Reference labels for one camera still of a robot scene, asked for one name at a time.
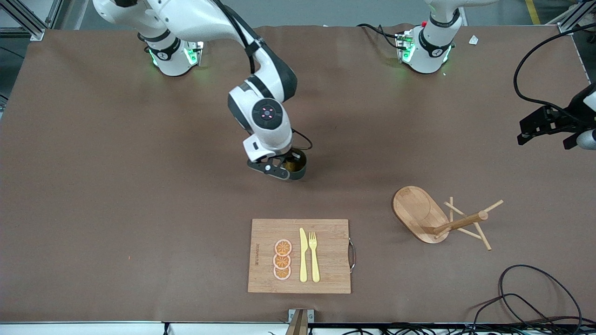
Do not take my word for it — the dark teal mug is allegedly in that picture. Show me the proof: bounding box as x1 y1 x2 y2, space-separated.
283 148 307 181

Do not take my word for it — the wooden mug rack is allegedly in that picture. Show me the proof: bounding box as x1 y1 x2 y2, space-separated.
392 186 505 252

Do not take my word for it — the yellow plastic knife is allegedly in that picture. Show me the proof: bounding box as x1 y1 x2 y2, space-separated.
299 228 309 283

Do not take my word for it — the yellow plastic fork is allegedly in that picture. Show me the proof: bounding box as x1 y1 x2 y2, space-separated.
309 231 321 283

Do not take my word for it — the bamboo cutting board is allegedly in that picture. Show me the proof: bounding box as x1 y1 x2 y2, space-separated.
247 219 357 295

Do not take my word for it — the brown table mat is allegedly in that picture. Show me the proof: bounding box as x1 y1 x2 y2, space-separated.
0 24 596 324

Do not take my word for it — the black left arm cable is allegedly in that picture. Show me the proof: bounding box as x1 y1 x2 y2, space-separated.
513 22 596 118

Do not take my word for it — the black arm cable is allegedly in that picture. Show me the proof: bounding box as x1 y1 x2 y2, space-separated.
212 0 313 150
513 22 596 118

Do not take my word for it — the aluminium frame profile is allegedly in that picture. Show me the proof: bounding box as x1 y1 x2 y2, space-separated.
556 0 596 36
0 0 63 41

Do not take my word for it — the looped black table cable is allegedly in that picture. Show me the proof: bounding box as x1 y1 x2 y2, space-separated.
498 264 583 328

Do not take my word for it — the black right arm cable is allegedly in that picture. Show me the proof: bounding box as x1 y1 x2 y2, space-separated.
212 0 313 150

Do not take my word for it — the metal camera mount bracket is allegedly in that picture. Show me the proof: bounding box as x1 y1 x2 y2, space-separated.
285 308 315 335

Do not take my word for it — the black left base cable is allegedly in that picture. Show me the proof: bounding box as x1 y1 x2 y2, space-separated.
358 23 402 49

